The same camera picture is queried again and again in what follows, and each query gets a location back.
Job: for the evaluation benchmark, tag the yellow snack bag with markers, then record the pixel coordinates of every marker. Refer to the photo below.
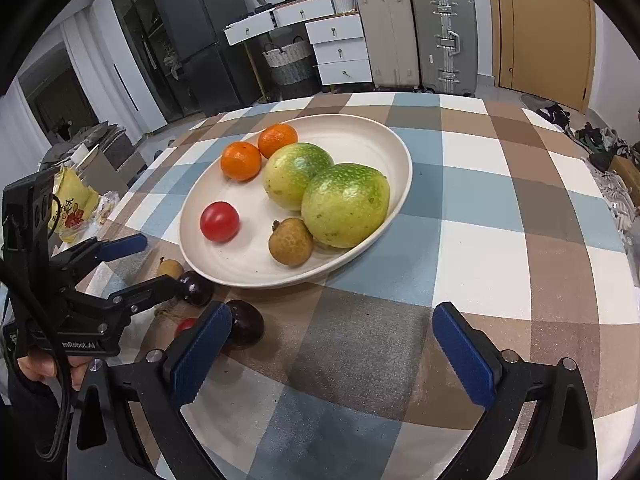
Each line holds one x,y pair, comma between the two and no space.
75,210

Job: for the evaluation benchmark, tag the dark purple plum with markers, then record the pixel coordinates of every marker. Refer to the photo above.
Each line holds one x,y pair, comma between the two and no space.
245,330
197,287

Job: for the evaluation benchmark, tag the dark glass wardrobe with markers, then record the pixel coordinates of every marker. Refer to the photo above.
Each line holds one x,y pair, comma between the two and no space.
140,35

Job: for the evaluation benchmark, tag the orange mandarin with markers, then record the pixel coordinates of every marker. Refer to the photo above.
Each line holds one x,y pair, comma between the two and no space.
277,140
241,160

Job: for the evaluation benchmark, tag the green speckled round fruit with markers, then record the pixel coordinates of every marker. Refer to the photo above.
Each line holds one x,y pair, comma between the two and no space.
345,205

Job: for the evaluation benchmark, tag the white wardrobe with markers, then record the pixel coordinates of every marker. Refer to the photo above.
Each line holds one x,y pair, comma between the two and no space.
125,90

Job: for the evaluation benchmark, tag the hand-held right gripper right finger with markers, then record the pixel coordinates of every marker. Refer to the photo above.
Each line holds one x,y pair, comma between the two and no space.
465,360

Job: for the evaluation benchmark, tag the person's left forearm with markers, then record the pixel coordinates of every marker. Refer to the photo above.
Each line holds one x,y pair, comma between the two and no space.
25,420

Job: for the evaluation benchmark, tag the yellow green round fruit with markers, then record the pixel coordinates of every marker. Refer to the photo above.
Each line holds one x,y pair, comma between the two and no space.
292,175

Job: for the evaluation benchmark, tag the white curtain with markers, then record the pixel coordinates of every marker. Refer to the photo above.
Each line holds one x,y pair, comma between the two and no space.
82,70

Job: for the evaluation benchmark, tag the wooden door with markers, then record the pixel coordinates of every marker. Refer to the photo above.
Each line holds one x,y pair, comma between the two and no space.
545,35

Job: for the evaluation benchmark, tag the clear snack bag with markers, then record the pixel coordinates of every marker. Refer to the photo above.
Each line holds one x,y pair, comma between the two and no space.
106,207

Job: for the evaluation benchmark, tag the small red tomato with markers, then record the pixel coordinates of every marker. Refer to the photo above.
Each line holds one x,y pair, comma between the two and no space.
186,326

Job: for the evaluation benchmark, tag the grey clothes pile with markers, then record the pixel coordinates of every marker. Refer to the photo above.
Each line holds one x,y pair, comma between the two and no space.
85,137

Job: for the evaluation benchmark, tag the cream round plate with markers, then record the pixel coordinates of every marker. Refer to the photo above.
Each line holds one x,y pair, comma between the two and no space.
235,260

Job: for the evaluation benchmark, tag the person's left hand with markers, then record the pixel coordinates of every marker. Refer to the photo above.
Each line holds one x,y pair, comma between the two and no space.
37,367

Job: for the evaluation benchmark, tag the small brown fruit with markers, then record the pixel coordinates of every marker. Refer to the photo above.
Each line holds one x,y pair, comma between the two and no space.
170,268

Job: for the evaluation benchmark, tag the beige suitcase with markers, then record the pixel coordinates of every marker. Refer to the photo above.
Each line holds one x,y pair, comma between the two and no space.
387,35

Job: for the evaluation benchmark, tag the dark grey refrigerator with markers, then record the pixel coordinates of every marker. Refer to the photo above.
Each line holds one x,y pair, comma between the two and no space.
210,35

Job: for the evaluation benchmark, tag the woven laundry basket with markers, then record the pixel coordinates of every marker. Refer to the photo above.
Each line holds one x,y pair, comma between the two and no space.
292,67

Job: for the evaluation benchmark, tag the silver suitcase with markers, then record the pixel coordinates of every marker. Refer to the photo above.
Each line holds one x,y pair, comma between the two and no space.
445,40

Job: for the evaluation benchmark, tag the checked tablecloth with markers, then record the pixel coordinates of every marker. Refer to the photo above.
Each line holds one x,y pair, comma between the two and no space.
475,210

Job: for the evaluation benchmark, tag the small brown cardboard box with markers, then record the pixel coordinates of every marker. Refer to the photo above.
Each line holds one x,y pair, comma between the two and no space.
627,175

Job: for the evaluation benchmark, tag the pile of shoes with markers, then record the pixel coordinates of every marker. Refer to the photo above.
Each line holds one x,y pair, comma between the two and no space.
600,160

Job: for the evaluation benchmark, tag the brown longan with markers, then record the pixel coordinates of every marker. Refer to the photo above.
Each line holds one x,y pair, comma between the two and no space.
290,242

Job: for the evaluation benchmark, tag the white dresser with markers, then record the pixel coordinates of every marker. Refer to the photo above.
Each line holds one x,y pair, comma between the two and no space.
340,50

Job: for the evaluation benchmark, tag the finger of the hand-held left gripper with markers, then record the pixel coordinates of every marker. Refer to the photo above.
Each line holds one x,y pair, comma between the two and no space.
125,246
150,292

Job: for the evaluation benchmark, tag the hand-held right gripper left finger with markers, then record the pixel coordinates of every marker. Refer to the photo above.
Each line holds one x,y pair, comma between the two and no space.
200,355

